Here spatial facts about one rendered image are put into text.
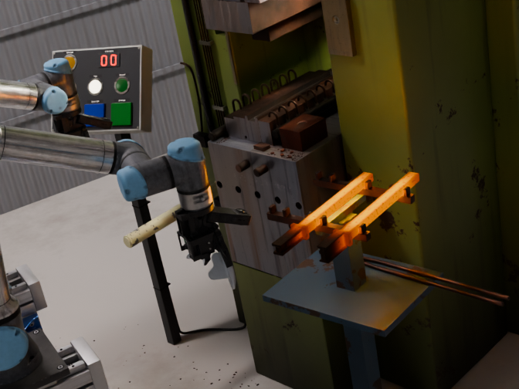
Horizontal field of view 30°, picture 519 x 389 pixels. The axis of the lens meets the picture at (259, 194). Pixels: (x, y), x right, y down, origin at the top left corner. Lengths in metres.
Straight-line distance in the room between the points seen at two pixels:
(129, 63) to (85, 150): 1.08
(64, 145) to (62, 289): 2.26
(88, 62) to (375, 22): 1.05
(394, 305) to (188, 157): 0.77
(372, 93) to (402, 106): 0.11
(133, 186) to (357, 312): 0.77
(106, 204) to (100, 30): 0.91
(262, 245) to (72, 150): 1.11
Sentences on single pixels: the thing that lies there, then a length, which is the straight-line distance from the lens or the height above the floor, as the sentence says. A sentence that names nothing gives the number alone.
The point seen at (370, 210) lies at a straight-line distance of 2.45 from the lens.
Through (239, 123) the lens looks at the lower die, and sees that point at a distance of 3.03.
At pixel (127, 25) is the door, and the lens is 5.21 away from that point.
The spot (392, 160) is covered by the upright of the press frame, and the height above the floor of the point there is 0.87.
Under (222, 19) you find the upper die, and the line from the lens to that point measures 2.91.
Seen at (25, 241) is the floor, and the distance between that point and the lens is 4.88.
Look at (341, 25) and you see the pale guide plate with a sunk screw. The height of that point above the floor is 1.28.
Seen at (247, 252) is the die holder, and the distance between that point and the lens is 3.19.
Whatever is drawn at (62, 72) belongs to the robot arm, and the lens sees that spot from 2.90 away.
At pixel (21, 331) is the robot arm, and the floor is 1.01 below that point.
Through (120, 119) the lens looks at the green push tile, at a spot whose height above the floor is 1.00.
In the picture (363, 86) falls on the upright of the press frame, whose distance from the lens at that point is 2.82.
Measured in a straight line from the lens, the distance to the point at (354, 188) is 2.57.
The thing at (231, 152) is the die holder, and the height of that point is 0.90.
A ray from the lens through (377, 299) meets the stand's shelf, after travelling 2.60.
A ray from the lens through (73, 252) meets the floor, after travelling 4.65.
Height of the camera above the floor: 2.08
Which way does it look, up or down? 26 degrees down
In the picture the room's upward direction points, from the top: 11 degrees counter-clockwise
